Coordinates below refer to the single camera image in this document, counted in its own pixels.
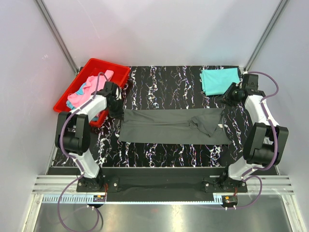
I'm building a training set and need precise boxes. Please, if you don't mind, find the pink t-shirt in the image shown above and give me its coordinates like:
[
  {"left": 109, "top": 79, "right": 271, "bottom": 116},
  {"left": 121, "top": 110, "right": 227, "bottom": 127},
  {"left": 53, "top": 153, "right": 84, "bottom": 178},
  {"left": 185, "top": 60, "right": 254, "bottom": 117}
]
[{"left": 75, "top": 70, "right": 114, "bottom": 108}]

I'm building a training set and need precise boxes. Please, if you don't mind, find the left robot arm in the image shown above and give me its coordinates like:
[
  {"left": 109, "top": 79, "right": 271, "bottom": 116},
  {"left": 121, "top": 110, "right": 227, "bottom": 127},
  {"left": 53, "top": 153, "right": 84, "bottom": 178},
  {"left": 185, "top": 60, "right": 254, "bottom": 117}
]
[{"left": 55, "top": 82, "right": 124, "bottom": 191}]

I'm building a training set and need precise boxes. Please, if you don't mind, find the right aluminium frame post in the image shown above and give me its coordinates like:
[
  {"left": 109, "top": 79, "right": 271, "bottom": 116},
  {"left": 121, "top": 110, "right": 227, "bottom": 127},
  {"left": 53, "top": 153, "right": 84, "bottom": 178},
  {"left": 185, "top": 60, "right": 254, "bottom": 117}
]
[{"left": 243, "top": 0, "right": 289, "bottom": 71}]

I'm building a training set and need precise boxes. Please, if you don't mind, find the aluminium frame post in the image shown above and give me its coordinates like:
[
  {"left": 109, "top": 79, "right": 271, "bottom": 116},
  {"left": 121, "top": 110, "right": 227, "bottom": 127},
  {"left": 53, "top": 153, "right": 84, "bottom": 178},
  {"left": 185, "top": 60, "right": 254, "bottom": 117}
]
[
  {"left": 34, "top": 0, "right": 79, "bottom": 74},
  {"left": 243, "top": 0, "right": 289, "bottom": 71}
]

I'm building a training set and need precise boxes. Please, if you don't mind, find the red plastic bin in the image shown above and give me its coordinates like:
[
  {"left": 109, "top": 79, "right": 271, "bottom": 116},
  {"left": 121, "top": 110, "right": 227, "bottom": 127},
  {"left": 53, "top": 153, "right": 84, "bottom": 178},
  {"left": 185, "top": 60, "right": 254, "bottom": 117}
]
[{"left": 54, "top": 58, "right": 130, "bottom": 133}]

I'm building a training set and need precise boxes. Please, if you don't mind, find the left aluminium frame post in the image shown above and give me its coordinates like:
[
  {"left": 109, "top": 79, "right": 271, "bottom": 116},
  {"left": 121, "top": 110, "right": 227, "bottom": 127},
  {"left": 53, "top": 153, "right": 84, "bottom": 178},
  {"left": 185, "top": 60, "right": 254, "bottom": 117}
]
[{"left": 34, "top": 0, "right": 79, "bottom": 74}]

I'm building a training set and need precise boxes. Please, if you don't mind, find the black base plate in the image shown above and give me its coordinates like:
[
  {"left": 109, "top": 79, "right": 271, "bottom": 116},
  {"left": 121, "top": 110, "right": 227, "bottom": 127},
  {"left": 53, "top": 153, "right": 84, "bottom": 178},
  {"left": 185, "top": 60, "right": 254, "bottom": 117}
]
[{"left": 77, "top": 167, "right": 248, "bottom": 203}]

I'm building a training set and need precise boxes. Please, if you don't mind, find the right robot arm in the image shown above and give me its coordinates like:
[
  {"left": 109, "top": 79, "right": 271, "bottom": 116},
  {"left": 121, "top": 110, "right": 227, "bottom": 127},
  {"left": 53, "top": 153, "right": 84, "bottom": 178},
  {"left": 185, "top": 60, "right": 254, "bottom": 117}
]
[{"left": 217, "top": 72, "right": 289, "bottom": 192}]

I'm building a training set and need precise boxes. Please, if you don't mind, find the folded teal t-shirt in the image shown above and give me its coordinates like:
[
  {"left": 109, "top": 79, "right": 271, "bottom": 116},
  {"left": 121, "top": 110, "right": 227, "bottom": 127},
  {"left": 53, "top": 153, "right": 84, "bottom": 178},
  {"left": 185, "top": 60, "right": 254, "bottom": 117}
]
[{"left": 200, "top": 68, "right": 240, "bottom": 96}]

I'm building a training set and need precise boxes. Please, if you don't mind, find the aluminium cross rail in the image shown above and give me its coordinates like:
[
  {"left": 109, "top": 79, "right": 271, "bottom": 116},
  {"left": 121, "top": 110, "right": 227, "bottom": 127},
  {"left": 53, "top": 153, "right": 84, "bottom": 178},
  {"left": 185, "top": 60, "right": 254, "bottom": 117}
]
[{"left": 23, "top": 175, "right": 309, "bottom": 232}]

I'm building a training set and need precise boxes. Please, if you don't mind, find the dark grey t-shirt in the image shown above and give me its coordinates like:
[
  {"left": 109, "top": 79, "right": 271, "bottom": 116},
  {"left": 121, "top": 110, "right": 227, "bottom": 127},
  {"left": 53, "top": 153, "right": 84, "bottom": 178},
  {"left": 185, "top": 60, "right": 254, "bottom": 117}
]
[{"left": 119, "top": 108, "right": 231, "bottom": 145}]

